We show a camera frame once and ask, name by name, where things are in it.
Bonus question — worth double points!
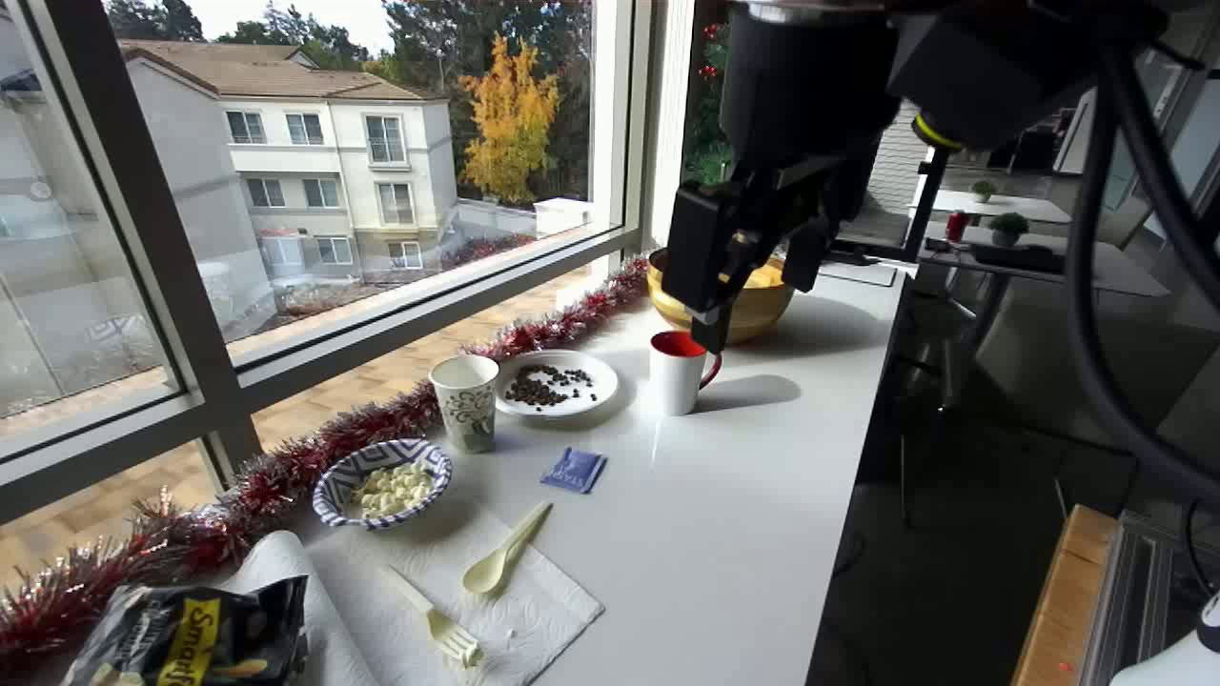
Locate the window frame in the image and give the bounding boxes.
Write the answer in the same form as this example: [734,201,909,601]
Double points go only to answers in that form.
[0,0,697,526]

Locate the dark beans pile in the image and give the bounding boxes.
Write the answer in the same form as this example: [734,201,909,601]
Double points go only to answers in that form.
[505,361,599,410]

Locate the wood-edged metal cart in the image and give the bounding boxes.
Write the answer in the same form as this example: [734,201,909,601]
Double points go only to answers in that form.
[1012,500,1195,686]

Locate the white round plate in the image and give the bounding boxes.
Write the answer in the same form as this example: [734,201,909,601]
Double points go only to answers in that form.
[491,347,626,423]

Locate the blue patterned bowl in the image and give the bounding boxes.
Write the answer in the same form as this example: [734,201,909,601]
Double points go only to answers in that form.
[309,436,453,535]

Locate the large wooden bowl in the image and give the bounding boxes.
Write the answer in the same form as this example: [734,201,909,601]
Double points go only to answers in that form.
[644,246,802,347]

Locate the white mug with red interior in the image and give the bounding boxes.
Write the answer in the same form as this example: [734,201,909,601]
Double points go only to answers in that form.
[647,326,725,419]

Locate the white paper napkin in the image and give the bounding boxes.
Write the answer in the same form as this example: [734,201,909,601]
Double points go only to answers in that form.
[302,500,612,686]

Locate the small blue packet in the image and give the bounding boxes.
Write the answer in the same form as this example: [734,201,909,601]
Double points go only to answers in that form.
[537,441,616,500]

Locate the pale plastic spoon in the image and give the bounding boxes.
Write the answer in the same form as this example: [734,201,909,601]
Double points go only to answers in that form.
[458,500,558,601]

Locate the white apartment building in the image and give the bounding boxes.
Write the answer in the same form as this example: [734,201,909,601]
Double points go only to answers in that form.
[119,33,462,342]

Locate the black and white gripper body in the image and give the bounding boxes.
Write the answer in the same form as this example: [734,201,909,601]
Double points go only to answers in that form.
[659,170,869,321]

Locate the black and yellow snack bag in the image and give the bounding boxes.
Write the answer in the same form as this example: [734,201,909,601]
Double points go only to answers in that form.
[59,573,313,686]

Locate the white food pieces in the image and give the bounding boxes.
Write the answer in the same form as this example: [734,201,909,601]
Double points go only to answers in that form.
[351,459,440,523]

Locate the black stand pole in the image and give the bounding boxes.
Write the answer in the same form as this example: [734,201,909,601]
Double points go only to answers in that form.
[899,140,955,265]

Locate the pale plastic fork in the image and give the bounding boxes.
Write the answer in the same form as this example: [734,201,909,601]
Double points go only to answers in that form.
[386,563,490,669]

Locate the small potted plant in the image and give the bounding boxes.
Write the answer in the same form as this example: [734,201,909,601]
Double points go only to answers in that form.
[985,210,1034,250]

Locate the thick black cable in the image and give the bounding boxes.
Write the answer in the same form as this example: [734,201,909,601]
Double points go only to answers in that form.
[1064,46,1220,509]

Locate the patterned paper cup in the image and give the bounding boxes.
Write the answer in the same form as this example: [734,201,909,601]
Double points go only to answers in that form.
[426,349,505,459]

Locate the yellow-leaved tree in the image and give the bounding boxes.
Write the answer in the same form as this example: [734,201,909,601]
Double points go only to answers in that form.
[458,32,565,210]

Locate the red tinsel garland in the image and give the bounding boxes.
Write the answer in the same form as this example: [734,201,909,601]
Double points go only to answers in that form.
[0,257,655,667]

